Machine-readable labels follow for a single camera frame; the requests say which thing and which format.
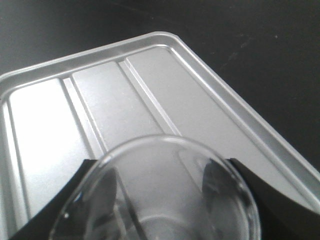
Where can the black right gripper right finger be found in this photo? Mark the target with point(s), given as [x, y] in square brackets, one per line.
[281, 217]

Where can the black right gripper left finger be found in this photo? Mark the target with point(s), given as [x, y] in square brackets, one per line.
[39, 227]

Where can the clear glass beaker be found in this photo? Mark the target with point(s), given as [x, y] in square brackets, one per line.
[160, 187]

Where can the silver metal tray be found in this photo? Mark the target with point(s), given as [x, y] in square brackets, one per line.
[55, 114]

